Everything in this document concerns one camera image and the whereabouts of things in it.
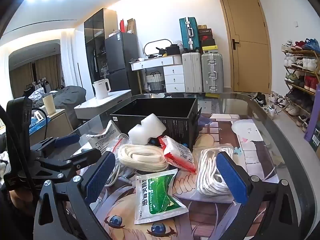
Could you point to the white side cabinet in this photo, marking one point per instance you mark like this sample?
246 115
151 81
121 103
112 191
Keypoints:
100 105

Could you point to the white curtain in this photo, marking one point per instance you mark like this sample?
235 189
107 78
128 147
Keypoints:
71 57

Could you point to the shoe rack with shoes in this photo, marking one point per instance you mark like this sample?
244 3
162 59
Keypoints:
303 63

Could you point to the white foam block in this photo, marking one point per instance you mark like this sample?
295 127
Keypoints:
147 130

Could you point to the cream cylindrical bin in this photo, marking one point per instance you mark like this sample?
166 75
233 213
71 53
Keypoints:
49 105

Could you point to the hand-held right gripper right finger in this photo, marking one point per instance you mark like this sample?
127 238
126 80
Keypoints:
231 177

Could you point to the white printed medicine packet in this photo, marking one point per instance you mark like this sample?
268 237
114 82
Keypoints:
103 136

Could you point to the teal suitcase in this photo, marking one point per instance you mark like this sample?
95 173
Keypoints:
188 35

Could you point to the black cardboard box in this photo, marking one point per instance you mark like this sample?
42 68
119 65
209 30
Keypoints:
175 127

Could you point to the purple box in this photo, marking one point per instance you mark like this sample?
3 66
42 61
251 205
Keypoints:
312 125

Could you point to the white sneakers pair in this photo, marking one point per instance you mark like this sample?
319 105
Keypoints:
276 102

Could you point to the white electric kettle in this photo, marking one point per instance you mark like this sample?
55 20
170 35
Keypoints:
101 90

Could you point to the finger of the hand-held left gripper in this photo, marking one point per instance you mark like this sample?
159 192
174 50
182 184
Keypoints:
66 139
82 155

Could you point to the silver suitcase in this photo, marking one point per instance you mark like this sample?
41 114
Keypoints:
212 72

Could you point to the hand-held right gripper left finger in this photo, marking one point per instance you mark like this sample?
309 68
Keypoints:
100 175

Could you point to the wooden door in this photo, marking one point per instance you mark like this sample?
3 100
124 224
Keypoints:
250 42

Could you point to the stack of shoe boxes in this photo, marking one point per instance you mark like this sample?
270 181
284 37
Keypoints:
207 38

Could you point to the printed cartoon desk mat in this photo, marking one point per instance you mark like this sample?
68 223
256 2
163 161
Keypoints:
250 155

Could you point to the green and white medicine packet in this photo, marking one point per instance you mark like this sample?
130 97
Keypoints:
160 195

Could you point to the white ribbed canister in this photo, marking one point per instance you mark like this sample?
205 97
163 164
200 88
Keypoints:
177 60

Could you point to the wooden cabinet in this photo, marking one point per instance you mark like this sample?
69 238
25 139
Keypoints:
57 125

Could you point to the red and white packet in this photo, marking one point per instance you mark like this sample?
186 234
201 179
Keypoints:
178 155

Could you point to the white suitcase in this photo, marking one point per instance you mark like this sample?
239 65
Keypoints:
192 72

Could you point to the black bag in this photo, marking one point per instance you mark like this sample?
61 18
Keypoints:
172 50

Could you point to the black sneaker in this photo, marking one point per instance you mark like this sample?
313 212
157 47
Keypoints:
260 99

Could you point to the black refrigerator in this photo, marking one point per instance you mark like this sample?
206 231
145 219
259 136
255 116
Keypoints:
121 55

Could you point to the dark grey beanbag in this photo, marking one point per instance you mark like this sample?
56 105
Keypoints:
70 96

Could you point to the white dressing table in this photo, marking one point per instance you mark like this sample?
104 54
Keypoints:
172 75

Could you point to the woven basket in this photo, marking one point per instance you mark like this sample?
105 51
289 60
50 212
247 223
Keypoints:
155 82

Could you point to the oval mirror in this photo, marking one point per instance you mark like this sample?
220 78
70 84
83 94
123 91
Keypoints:
152 46

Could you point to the tall black glass cabinet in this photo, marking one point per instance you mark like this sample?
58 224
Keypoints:
93 42

